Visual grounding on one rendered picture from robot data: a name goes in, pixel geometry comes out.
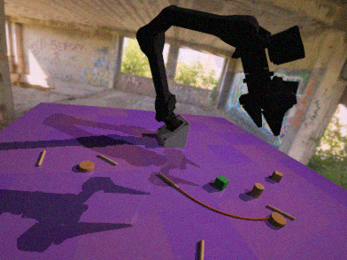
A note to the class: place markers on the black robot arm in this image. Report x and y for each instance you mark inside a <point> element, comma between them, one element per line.
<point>240,31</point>

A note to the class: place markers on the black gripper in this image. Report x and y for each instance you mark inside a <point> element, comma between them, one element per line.
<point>262,95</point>

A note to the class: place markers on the green cube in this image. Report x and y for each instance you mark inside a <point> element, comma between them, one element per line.
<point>221,182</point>

